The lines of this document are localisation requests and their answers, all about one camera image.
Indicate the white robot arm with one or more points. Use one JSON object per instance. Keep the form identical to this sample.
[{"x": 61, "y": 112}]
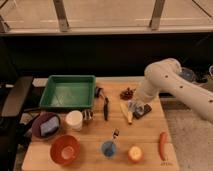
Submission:
[{"x": 164, "y": 76}]

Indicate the black handled knife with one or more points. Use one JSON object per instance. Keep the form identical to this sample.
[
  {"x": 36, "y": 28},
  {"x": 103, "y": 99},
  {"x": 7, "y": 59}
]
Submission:
[{"x": 100, "y": 93}]

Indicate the black chair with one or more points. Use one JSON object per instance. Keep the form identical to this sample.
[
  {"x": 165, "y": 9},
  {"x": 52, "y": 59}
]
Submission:
[{"x": 10, "y": 128}]

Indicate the green plastic tray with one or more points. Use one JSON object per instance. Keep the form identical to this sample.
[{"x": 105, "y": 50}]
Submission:
[{"x": 67, "y": 92}]

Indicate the purple bowl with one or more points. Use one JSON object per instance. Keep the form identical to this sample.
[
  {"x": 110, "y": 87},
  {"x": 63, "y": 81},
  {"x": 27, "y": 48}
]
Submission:
[{"x": 41, "y": 119}]

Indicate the yellow banana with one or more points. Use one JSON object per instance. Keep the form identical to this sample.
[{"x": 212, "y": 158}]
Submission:
[{"x": 126, "y": 112}]

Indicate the blue grey towel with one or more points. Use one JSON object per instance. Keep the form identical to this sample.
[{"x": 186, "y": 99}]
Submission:
[{"x": 134, "y": 107}]

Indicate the orange bowl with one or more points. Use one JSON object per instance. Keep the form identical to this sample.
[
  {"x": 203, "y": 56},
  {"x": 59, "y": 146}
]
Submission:
[{"x": 64, "y": 150}]

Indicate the white paper cup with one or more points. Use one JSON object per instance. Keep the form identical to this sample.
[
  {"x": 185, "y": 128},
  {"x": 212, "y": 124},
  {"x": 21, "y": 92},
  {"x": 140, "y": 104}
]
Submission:
[{"x": 74, "y": 119}]

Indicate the blue cup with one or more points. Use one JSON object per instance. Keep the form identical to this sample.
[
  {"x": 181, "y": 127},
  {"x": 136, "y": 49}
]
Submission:
[{"x": 109, "y": 149}]

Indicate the black remote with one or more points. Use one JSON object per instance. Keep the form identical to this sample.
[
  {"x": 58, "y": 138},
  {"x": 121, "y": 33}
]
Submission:
[{"x": 147, "y": 109}]

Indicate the metal binder clip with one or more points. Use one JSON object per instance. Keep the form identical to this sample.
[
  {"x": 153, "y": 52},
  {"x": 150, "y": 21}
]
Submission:
[{"x": 87, "y": 114}]

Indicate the red yellow apple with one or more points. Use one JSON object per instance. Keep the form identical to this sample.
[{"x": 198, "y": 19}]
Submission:
[{"x": 135, "y": 154}]

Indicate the blue sponge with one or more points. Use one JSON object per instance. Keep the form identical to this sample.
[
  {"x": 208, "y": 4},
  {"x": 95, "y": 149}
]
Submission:
[{"x": 49, "y": 126}]

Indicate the orange carrot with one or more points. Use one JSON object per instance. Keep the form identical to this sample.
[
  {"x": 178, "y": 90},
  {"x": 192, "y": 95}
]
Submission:
[{"x": 162, "y": 142}]

